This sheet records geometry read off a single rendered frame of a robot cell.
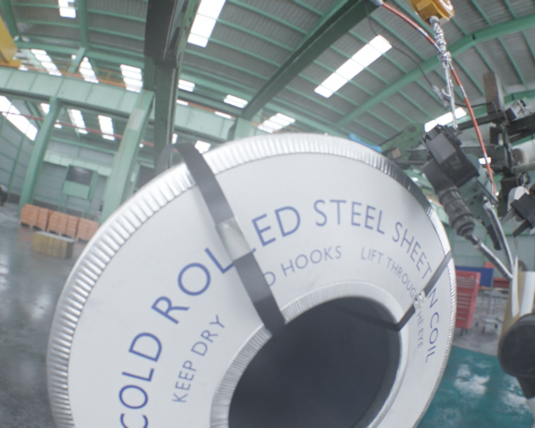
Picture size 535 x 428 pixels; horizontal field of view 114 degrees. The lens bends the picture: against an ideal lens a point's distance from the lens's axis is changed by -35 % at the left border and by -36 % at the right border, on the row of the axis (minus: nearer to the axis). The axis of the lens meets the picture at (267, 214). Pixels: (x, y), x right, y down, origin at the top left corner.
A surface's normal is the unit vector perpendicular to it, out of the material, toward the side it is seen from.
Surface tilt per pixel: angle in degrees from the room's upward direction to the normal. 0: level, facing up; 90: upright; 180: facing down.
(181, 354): 90
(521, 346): 91
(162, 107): 152
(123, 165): 90
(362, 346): 104
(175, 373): 90
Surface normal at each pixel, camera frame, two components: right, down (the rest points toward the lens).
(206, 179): 0.18, -0.43
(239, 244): 0.21, 0.01
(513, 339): -0.86, -0.21
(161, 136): -0.04, 0.82
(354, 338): -0.90, 0.09
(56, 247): 0.41, -0.05
